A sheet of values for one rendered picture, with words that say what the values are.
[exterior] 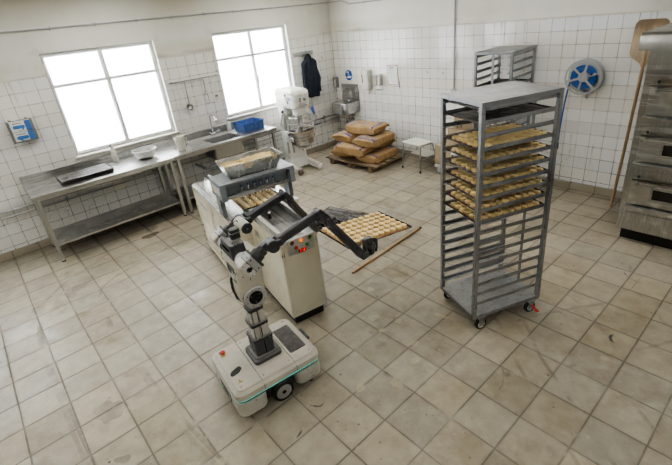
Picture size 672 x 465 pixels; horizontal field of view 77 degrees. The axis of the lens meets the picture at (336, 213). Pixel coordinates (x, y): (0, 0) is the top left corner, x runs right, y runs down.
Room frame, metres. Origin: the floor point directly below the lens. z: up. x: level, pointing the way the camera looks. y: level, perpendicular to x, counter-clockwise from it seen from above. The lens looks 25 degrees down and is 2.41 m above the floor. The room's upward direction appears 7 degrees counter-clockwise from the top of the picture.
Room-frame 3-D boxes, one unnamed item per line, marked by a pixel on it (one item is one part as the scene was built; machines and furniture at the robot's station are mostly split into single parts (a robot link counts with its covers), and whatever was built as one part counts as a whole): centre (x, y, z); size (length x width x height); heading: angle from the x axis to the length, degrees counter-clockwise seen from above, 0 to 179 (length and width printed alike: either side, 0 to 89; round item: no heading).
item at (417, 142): (6.57, -1.48, 0.23); 0.45 x 0.45 x 0.46; 31
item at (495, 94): (2.94, -1.22, 0.93); 0.64 x 0.51 x 1.78; 106
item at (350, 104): (8.07, -0.46, 0.93); 0.99 x 0.38 x 1.09; 39
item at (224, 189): (3.76, 0.74, 1.01); 0.72 x 0.33 x 0.34; 119
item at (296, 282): (3.32, 0.49, 0.45); 0.70 x 0.34 x 0.90; 29
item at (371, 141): (6.96, -0.80, 0.47); 0.72 x 0.42 x 0.17; 134
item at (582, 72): (5.02, -3.07, 1.10); 0.41 x 0.17 x 1.10; 39
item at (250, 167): (3.76, 0.74, 1.25); 0.56 x 0.29 x 0.14; 119
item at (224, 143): (5.94, 2.33, 0.61); 3.40 x 0.70 x 1.22; 129
